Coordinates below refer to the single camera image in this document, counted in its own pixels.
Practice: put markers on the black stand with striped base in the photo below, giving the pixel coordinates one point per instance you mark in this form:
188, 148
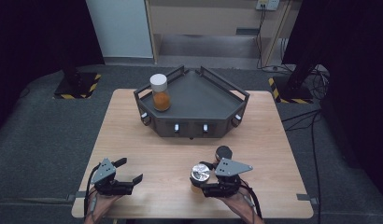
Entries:
294, 90
76, 85

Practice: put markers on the person's right hand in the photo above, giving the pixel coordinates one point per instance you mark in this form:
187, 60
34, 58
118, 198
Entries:
236, 202

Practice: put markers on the grey table bracket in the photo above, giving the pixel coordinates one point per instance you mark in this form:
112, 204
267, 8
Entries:
306, 198
75, 196

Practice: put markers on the grey corner spice rack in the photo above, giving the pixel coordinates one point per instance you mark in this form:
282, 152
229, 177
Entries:
199, 96

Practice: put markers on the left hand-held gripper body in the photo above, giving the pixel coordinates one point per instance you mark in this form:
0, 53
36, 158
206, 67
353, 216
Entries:
104, 171

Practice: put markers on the white lid spice jar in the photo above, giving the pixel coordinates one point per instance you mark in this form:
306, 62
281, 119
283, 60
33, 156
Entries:
161, 101

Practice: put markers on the white wall socket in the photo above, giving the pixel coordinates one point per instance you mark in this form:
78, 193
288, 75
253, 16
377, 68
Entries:
267, 4

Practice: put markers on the silver lid spice jar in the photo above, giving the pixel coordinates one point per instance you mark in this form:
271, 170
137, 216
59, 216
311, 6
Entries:
200, 172

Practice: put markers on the black curtain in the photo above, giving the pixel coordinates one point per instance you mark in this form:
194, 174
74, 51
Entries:
351, 46
31, 37

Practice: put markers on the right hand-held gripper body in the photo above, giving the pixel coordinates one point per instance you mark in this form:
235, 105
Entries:
230, 168

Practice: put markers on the white panel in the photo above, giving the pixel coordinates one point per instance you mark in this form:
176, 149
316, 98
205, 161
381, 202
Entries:
121, 28

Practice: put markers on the person's left hand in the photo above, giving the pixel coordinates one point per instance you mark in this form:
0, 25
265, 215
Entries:
107, 202

